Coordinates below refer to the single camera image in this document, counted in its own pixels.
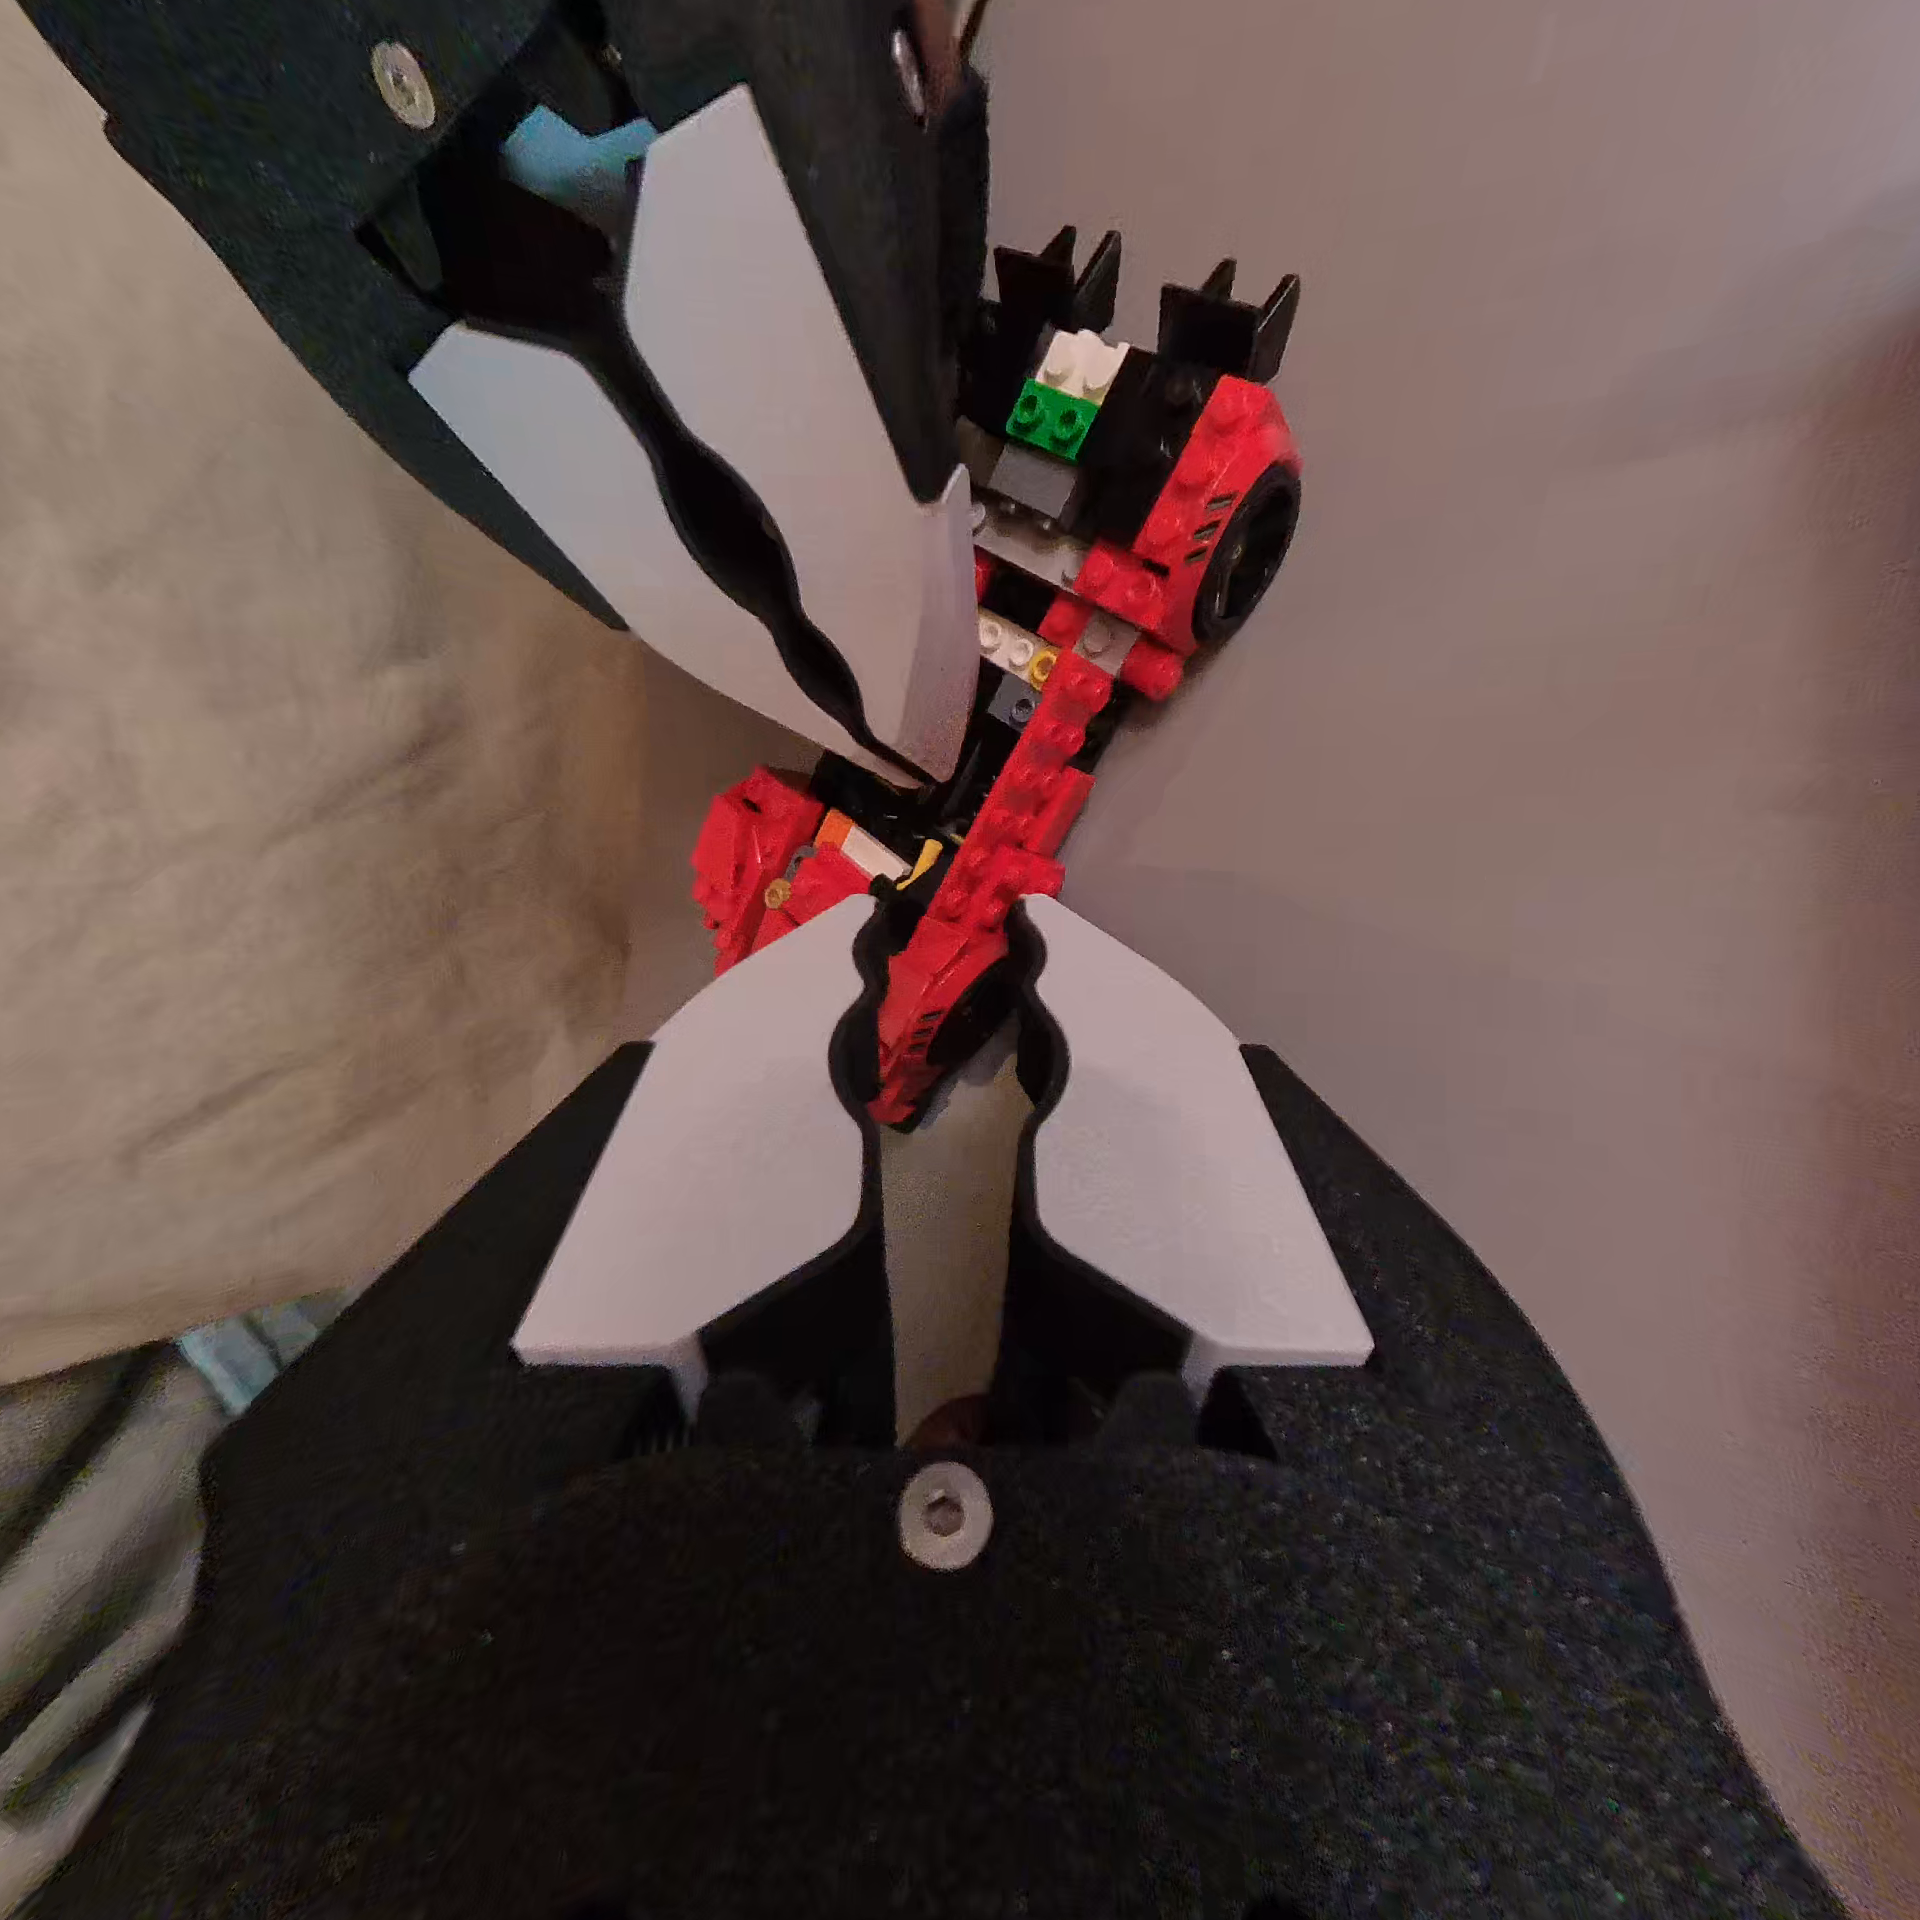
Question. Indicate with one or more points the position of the person's beige trousers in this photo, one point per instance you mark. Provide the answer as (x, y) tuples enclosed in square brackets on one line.
[(300, 824)]

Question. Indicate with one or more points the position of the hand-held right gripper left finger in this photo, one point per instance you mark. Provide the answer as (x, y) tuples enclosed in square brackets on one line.
[(705, 1170)]

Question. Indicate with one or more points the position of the red toy brick car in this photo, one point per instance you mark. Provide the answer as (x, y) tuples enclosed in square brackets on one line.
[(1050, 794)]

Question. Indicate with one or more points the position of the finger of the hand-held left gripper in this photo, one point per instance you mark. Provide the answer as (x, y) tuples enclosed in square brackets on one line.
[(554, 464), (781, 374)]

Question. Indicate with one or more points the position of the grey desk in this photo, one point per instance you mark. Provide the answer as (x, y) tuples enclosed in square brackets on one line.
[(1501, 750)]

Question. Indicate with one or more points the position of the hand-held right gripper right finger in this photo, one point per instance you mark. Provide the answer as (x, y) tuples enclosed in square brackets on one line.
[(1170, 1184)]

